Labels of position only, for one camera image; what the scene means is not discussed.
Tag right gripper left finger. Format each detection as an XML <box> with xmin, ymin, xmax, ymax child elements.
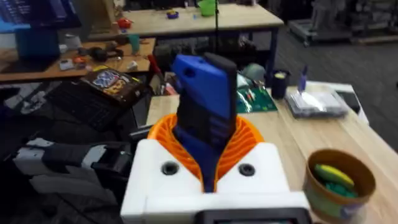
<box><xmin>120</xmin><ymin>113</ymin><xmax>206</xmax><ymax>224</ymax></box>

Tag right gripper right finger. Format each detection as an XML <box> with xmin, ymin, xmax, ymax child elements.
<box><xmin>215</xmin><ymin>115</ymin><xmax>292</xmax><ymax>194</ymax></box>

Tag blue electric screwdriver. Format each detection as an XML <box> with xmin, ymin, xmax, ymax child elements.
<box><xmin>170</xmin><ymin>52</ymin><xmax>239</xmax><ymax>194</ymax></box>

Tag green bucket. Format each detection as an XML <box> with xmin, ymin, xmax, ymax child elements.
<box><xmin>197</xmin><ymin>0</ymin><xmax>218</xmax><ymax>17</ymax></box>

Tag brown tub with toys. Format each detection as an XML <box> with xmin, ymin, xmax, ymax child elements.
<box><xmin>303</xmin><ymin>148</ymin><xmax>377</xmax><ymax>224</ymax></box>

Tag green board with blocks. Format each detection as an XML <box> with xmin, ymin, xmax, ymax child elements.
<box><xmin>235</xmin><ymin>86</ymin><xmax>278</xmax><ymax>114</ymax></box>

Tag clear plastic box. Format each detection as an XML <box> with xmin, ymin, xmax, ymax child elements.
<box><xmin>285</xmin><ymin>90</ymin><xmax>349</xmax><ymax>119</ymax></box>

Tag black cup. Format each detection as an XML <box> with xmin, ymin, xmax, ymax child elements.
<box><xmin>271</xmin><ymin>69</ymin><xmax>292</xmax><ymax>100</ymax></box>

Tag black keyboard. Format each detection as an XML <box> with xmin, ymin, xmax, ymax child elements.
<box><xmin>45</xmin><ymin>80</ymin><xmax>126</xmax><ymax>132</ymax></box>

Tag dark printed snack bag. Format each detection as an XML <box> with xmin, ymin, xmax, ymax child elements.
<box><xmin>80</xmin><ymin>65</ymin><xmax>146</xmax><ymax>107</ymax></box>

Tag white flat box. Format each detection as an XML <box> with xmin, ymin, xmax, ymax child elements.
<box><xmin>306</xmin><ymin>80</ymin><xmax>370</xmax><ymax>126</ymax></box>

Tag black headphones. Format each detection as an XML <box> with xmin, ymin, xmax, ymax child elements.
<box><xmin>88</xmin><ymin>45</ymin><xmax>124</xmax><ymax>63</ymax></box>

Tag teal cup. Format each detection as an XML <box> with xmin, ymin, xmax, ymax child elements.
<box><xmin>127</xmin><ymin>34</ymin><xmax>141</xmax><ymax>55</ymax></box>

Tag grey wheeled cart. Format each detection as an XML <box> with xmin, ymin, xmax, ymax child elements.
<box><xmin>287</xmin><ymin>17</ymin><xmax>354</xmax><ymax>48</ymax></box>

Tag black pole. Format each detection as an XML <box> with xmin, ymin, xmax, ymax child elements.
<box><xmin>213</xmin><ymin>0</ymin><xmax>220</xmax><ymax>54</ymax></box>

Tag low wooden desk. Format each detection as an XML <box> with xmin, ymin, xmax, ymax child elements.
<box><xmin>0</xmin><ymin>37</ymin><xmax>157</xmax><ymax>83</ymax></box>

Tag wooden table with blue legs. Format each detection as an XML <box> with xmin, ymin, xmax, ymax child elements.
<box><xmin>88</xmin><ymin>2</ymin><xmax>285</xmax><ymax>86</ymax></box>

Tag red toy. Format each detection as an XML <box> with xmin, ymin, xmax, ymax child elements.
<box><xmin>116</xmin><ymin>17</ymin><xmax>134</xmax><ymax>30</ymax></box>

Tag blue bin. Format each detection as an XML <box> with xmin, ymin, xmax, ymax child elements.
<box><xmin>14</xmin><ymin>28</ymin><xmax>60</xmax><ymax>60</ymax></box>

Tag computer monitor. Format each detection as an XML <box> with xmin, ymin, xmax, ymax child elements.
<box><xmin>0</xmin><ymin>0</ymin><xmax>82</xmax><ymax>34</ymax></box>

